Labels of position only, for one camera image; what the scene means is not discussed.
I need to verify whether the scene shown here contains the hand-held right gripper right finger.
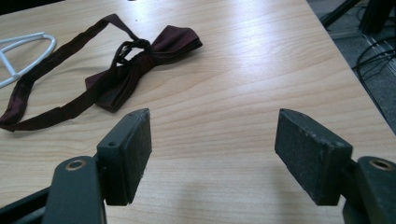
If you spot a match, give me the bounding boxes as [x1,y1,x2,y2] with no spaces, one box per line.
[274,107,354,207]

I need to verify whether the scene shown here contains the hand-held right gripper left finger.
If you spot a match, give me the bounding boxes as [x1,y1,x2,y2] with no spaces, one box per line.
[96,107,153,207]

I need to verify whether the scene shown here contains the dark red bow tie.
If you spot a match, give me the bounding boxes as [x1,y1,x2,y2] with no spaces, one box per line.
[0,13,204,133]

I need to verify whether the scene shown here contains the black metal stand leg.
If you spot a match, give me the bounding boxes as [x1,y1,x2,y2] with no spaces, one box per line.
[320,0,362,28]

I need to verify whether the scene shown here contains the white plastic hanger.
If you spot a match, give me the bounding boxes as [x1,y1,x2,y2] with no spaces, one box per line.
[0,31,58,90]

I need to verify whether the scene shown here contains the dark equipment stand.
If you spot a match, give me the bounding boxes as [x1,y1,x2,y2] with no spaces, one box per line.
[358,0,396,35]

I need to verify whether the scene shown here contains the black cable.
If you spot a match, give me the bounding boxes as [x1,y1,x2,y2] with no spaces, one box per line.
[352,36,396,125]

